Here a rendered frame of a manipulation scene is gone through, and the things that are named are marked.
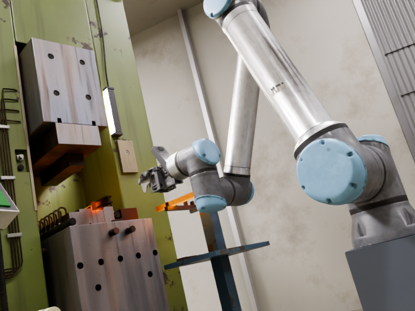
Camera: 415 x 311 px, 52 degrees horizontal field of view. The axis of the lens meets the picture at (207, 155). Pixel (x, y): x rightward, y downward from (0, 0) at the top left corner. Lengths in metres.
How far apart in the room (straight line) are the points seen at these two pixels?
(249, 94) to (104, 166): 1.06
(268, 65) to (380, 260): 0.55
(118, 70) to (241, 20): 1.26
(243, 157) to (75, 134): 0.82
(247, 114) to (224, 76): 3.60
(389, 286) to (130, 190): 1.34
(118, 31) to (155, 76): 2.85
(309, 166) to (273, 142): 3.56
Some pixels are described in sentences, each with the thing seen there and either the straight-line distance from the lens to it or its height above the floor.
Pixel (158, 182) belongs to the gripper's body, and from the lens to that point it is 1.41.
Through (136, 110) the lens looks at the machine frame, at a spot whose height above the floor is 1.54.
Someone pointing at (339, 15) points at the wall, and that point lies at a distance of 4.89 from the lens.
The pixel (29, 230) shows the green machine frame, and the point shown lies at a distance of 1.83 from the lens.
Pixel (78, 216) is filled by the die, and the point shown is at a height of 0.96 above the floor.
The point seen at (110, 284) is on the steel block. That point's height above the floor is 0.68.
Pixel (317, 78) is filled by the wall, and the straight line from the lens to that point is 4.65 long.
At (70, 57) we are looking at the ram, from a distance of 2.07.
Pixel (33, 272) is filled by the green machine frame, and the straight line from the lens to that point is 1.80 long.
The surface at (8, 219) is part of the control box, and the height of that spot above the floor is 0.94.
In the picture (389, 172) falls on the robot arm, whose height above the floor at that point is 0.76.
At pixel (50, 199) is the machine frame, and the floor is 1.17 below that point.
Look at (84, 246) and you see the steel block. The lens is 1.68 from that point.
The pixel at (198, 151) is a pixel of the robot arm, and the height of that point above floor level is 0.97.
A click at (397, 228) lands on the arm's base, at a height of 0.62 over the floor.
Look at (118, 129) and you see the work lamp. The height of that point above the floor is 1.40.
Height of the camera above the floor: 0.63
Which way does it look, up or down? 15 degrees up
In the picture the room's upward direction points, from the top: 14 degrees counter-clockwise
